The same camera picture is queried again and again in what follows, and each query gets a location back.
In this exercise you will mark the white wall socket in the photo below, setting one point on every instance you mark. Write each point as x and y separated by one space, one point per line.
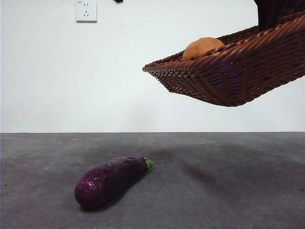
86 12

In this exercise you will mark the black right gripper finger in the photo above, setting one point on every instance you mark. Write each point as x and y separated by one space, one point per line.
276 10

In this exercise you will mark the brown woven wicker basket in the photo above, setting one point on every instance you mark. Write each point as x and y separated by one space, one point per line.
238 76

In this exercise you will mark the purple eggplant with green stem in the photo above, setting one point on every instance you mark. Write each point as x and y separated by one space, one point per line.
104 183

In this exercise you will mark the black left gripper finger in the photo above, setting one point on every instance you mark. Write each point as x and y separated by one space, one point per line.
118 1

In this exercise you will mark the brown potato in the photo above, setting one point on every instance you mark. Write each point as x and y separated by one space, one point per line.
202 47

